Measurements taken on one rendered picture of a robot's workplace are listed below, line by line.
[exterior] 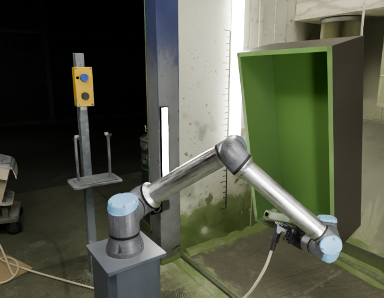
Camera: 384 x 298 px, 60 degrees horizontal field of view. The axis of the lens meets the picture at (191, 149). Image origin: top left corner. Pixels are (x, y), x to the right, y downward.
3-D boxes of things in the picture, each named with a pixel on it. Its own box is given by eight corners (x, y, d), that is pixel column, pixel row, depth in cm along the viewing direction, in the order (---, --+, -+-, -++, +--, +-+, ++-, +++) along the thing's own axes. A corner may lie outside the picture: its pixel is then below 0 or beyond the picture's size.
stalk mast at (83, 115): (96, 268, 262) (81, 53, 226) (99, 272, 257) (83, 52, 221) (89, 271, 259) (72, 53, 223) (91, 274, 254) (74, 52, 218)
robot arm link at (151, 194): (113, 202, 175) (234, 130, 149) (128, 191, 191) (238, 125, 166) (128, 226, 175) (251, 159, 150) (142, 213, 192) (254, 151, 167)
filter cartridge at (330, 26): (355, 111, 316) (364, 18, 296) (355, 116, 284) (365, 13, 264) (314, 109, 331) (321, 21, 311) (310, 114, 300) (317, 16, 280)
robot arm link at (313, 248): (342, 243, 154) (340, 262, 157) (320, 232, 165) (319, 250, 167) (328, 248, 150) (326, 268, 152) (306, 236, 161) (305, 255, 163)
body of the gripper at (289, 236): (281, 239, 177) (297, 249, 166) (286, 224, 177) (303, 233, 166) (290, 240, 181) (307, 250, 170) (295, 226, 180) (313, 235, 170)
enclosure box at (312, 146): (283, 200, 262) (271, 44, 221) (361, 225, 218) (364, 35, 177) (255, 220, 242) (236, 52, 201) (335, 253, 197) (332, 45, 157)
